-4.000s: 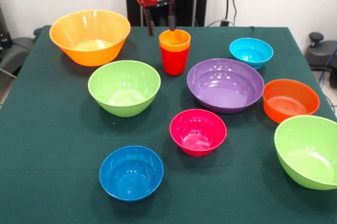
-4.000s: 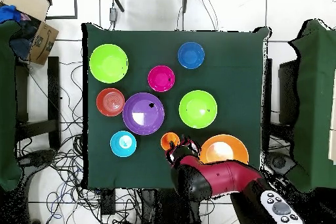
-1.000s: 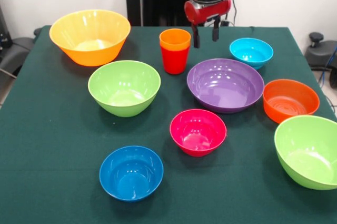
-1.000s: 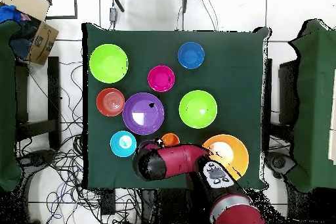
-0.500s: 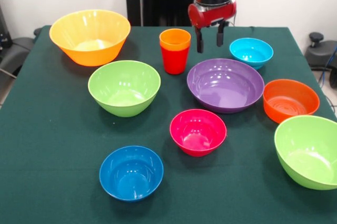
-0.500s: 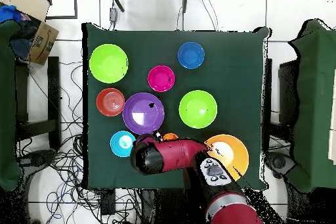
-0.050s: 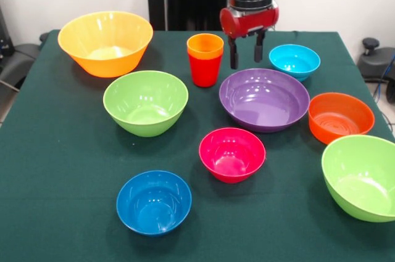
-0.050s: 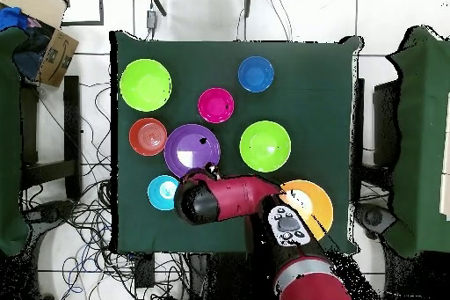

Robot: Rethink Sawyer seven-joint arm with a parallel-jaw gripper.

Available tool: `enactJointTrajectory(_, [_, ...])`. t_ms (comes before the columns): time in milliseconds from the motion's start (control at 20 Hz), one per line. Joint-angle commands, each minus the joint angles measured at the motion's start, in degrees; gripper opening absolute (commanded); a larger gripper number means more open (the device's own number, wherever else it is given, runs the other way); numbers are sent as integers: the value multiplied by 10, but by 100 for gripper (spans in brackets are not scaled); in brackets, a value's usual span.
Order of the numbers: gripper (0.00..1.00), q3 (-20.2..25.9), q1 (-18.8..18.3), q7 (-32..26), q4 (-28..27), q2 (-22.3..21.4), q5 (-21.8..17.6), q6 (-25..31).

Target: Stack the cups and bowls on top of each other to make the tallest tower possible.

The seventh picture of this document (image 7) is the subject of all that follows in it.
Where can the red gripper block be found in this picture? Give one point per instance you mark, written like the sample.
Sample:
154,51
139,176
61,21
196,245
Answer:
250,23

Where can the orange plastic cup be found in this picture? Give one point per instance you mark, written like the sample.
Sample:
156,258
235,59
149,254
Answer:
205,47

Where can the red plastic cup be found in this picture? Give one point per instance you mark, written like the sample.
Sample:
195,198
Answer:
205,71

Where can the pink plastic bowl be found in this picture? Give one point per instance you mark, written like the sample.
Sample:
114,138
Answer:
231,154

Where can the cyan plastic bowl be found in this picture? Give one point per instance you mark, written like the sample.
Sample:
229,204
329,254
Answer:
293,58

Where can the purple plastic bowl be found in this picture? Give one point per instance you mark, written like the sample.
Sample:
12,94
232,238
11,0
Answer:
264,101

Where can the green plastic bowl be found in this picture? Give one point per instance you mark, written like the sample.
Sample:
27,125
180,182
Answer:
145,104
361,178

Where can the red-orange plastic bowl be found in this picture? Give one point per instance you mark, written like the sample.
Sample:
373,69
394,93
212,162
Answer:
341,117

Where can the large orange plastic bowl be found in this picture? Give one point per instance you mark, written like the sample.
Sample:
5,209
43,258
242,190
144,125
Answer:
105,34

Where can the dark green tablecloth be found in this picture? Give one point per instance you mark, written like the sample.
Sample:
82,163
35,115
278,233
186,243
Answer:
262,228

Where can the blue plastic bowl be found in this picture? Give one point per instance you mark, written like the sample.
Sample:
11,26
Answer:
153,203

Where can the black pedestal foot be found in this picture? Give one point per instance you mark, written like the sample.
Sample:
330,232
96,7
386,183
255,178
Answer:
375,61
18,58

